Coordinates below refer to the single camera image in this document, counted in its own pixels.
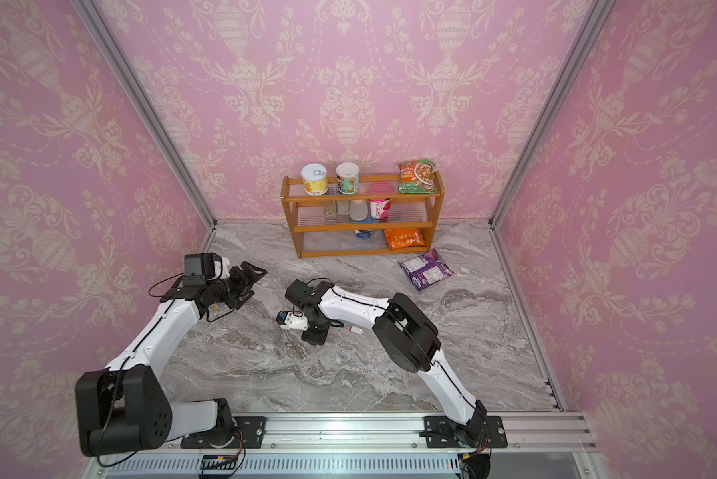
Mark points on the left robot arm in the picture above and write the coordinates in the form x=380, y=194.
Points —
x=123, y=409

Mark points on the aluminium front rail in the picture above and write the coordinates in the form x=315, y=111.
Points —
x=375, y=445

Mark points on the white bottle on shelf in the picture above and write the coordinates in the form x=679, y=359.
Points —
x=358, y=210

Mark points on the pink white cup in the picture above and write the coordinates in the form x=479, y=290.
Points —
x=379, y=208

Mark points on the purple snack bag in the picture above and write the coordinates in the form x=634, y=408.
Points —
x=426, y=270

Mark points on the orange snack bag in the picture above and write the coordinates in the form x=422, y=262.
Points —
x=404, y=238

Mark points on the yellow white can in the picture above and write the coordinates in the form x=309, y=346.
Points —
x=315, y=179

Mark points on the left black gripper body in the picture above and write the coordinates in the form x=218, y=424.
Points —
x=233, y=285

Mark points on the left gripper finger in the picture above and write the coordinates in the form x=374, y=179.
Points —
x=251, y=272
x=241, y=297

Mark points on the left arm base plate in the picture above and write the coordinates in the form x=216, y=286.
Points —
x=243, y=431

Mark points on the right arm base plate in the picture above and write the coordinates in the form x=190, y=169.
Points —
x=441, y=432

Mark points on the green white can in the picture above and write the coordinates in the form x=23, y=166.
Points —
x=348, y=178

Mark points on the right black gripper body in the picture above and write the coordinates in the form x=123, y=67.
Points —
x=314, y=334

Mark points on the wooden shelf rack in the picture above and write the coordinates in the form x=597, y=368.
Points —
x=338, y=225

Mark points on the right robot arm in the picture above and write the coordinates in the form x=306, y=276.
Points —
x=408, y=337

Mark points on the green red snack bag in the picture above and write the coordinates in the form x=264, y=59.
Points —
x=417, y=177

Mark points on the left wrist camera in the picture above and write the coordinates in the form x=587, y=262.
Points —
x=204, y=268

